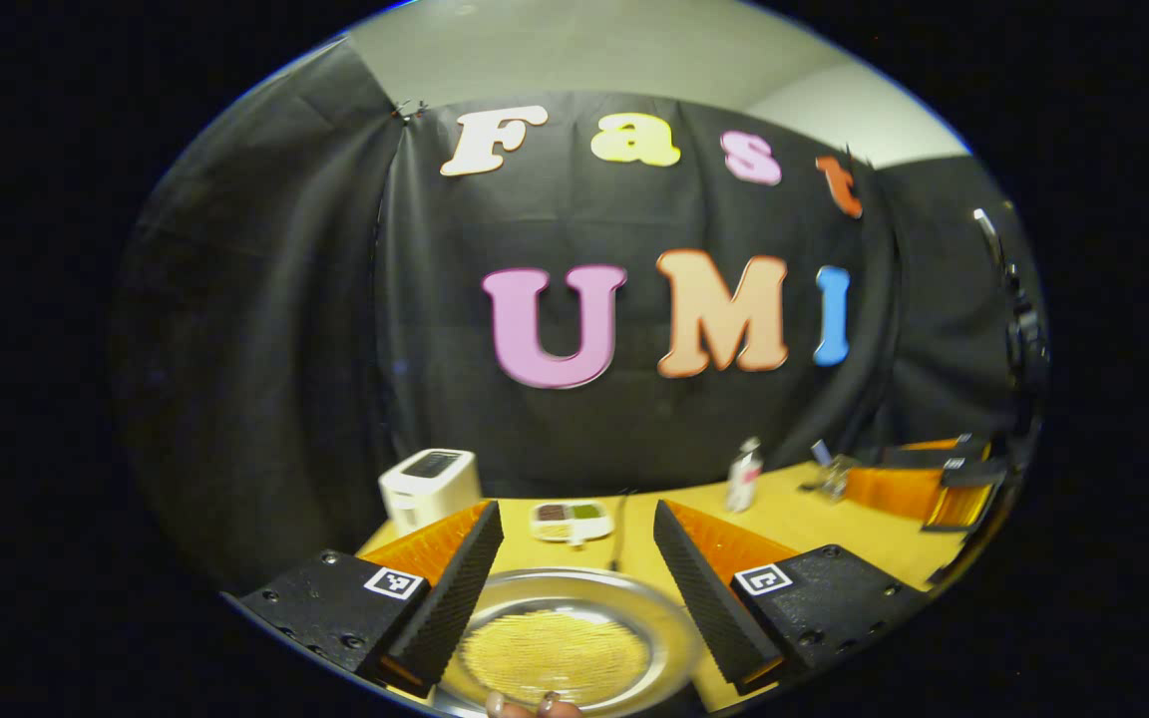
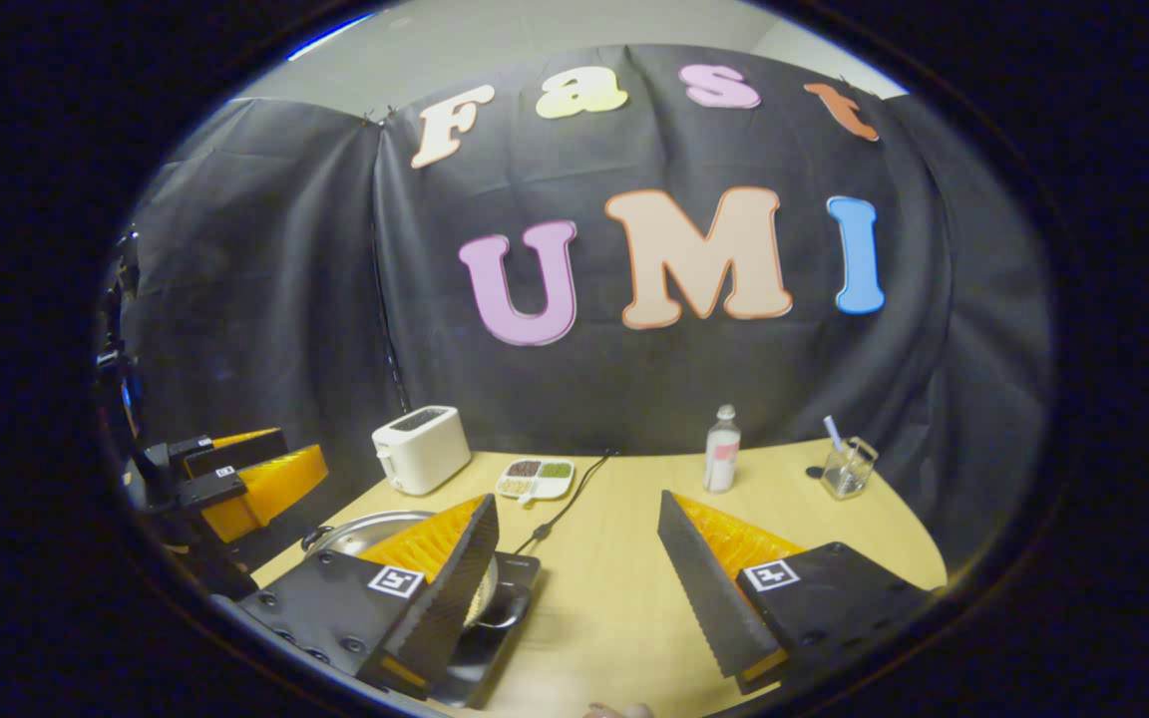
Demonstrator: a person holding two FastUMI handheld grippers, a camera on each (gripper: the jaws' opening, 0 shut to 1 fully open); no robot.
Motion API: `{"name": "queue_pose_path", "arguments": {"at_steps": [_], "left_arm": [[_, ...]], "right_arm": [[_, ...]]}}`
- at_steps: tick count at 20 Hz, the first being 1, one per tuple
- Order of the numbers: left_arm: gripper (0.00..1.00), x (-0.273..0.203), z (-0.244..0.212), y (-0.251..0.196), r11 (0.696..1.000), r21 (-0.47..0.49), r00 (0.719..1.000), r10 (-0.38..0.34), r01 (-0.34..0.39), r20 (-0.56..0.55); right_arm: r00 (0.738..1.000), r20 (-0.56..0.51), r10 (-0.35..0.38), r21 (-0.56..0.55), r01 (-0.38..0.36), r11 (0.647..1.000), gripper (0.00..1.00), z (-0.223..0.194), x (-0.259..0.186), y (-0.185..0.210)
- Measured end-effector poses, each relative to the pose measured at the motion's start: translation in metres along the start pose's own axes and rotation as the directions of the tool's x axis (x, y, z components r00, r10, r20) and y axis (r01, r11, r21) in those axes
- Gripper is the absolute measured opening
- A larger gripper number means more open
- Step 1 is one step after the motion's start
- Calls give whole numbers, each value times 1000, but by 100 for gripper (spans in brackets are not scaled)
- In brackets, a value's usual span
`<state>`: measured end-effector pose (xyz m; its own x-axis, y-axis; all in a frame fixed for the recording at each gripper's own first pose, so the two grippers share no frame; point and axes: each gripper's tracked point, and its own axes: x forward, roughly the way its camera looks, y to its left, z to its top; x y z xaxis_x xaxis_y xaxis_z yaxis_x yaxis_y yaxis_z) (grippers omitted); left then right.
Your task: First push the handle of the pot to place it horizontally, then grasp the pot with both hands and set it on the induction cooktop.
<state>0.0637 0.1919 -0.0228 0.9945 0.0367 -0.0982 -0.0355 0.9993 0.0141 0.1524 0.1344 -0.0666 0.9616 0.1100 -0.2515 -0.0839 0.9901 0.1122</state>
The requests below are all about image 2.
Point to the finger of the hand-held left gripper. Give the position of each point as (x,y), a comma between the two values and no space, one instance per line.
(265,489)
(240,451)

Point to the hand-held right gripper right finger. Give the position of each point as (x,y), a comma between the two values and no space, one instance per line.
(699,588)

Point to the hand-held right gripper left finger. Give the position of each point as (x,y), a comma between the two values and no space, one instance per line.
(455,588)

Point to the pile of soybeans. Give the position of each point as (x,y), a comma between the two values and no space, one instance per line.
(483,598)

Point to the black induction cooktop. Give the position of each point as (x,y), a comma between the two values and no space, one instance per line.
(495,658)

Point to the stainless steel pot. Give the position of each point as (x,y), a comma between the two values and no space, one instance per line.
(365,529)

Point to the clear bottle with pink label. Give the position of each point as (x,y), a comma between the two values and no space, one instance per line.
(721,464)

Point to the white divided dish of beans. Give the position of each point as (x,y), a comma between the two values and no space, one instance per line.
(535,489)

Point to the white toaster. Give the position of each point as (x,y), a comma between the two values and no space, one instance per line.
(425,454)

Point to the black backdrop cloth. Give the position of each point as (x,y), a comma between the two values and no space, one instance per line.
(285,299)

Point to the white straw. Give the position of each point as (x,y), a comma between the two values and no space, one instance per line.
(832,431)

